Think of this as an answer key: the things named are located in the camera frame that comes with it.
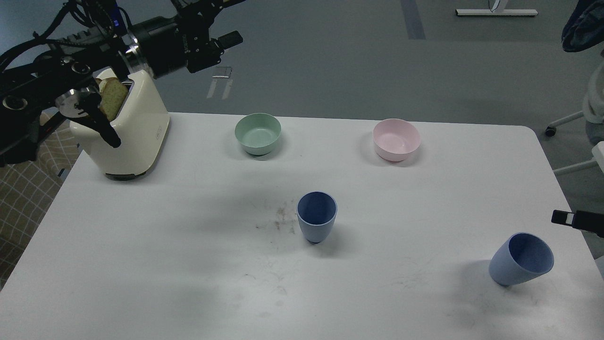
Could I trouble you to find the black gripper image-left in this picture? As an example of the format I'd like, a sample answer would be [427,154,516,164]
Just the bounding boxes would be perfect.
[134,0,245,79]

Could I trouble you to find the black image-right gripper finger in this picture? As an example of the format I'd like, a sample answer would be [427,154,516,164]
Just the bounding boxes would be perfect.
[551,210,604,238]

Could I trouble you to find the blue cup start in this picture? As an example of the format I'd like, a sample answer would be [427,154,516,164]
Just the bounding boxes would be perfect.
[489,232,554,286]
[296,191,338,244]

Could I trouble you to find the white chair base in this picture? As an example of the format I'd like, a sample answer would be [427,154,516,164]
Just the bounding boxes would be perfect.
[545,61,604,176]

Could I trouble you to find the bread slice right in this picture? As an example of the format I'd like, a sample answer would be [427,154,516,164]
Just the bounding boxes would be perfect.
[95,77,129,122]

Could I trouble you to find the cream toaster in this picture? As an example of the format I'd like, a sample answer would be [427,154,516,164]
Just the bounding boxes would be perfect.
[69,70,170,180]

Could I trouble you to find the green bowl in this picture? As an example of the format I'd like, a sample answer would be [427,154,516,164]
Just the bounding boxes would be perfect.
[235,113,281,156]

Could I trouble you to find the dark blue cloth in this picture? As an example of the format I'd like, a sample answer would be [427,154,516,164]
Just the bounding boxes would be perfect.
[561,0,604,52]

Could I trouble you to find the pink bowl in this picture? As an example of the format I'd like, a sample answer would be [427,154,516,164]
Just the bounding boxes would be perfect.
[372,119,421,163]

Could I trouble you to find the beige checked cloth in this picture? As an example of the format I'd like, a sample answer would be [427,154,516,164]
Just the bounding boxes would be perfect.
[0,120,81,287]

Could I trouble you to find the white stand base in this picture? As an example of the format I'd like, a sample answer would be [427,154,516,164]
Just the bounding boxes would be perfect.
[455,9,538,17]

